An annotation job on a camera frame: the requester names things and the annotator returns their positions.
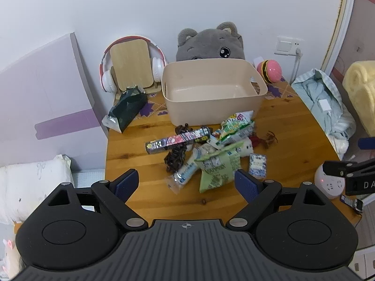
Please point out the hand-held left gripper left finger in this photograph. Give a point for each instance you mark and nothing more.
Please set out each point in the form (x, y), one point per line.
(128, 183)

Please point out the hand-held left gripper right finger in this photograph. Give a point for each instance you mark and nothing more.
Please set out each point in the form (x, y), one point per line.
(244, 185)

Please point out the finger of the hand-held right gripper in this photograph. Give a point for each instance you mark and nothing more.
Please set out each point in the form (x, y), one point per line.
(339, 169)
(366, 144)

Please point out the white red plush toy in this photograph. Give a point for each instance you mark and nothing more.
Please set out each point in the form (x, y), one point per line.
(249, 146)

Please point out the dark brown hair claw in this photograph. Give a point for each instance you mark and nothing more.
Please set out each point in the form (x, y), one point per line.
(175, 158)

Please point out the blue white wrapper pack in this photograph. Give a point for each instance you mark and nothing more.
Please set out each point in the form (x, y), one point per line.
(184, 173)

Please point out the green white snack bag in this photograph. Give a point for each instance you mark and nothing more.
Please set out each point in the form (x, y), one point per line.
(235, 127)

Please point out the long dark printed snack pack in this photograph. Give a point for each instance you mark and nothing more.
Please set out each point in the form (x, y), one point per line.
(177, 141)

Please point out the small dark brown hair clip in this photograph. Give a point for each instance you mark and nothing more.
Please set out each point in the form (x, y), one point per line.
(182, 128)

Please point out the beige plastic storage bin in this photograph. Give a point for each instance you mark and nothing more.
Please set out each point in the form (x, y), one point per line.
(215, 93)

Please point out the wooden desktop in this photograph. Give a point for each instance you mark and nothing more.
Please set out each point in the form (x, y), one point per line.
(140, 140)

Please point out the round white power strip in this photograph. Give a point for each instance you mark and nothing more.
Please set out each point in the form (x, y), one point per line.
(329, 183)

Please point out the metal wristwatch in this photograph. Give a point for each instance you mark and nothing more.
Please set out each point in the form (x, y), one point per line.
(352, 202)

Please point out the blue cartoon tissue pack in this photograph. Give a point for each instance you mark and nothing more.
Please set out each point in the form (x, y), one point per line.
(258, 165)

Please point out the yellow fleece blanket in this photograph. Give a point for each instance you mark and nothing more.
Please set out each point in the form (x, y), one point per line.
(361, 93)

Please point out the white charger block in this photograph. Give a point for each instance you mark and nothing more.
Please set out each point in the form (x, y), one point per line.
(324, 105)

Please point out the light blue clothes bundle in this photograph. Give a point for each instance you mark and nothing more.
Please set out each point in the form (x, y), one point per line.
(325, 99)

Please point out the dark green tissue pack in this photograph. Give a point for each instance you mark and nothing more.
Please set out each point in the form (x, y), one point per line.
(129, 108)

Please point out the purple leaf print mat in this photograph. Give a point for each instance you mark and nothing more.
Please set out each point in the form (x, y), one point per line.
(152, 109)

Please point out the white pillow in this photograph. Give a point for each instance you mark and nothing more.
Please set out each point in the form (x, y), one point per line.
(29, 187)

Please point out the white pink headphones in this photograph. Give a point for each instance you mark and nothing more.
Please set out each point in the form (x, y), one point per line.
(107, 77)

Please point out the lilac white panel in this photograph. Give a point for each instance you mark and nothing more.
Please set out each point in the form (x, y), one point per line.
(44, 102)

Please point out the pink burger plush toy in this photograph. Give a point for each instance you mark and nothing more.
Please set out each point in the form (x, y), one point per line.
(271, 70)

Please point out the wooden headphone stand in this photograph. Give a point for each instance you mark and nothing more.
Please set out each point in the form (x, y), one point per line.
(131, 64)

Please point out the pink white plush toy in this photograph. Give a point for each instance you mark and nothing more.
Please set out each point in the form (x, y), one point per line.
(10, 254)

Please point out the grey plush animal toy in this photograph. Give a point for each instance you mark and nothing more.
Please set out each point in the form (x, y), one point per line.
(209, 45)

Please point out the white wall socket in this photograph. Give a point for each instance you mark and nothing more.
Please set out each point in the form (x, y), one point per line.
(288, 46)

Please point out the white gold door frame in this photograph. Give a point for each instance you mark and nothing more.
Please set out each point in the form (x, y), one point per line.
(341, 20)

